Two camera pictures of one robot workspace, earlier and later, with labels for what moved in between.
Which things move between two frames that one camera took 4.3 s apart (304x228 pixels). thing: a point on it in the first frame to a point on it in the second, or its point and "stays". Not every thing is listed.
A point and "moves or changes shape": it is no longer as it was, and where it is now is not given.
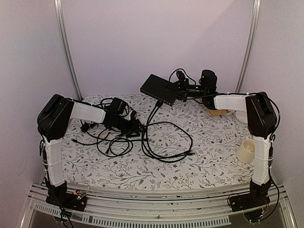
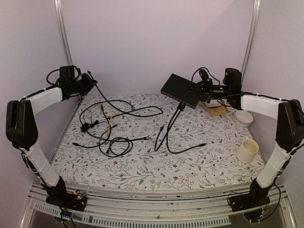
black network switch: [155, 87] moves or changes shape
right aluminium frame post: [256, 7] stays
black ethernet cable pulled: [75, 140] to [121, 111]
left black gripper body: [127, 128] to [83, 87]
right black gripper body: [191, 91] to [214, 92]
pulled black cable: [110, 144] to [132, 139]
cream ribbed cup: [245, 154] stays
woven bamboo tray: [216, 112] stays
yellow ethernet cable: [100, 135] moves or changes shape
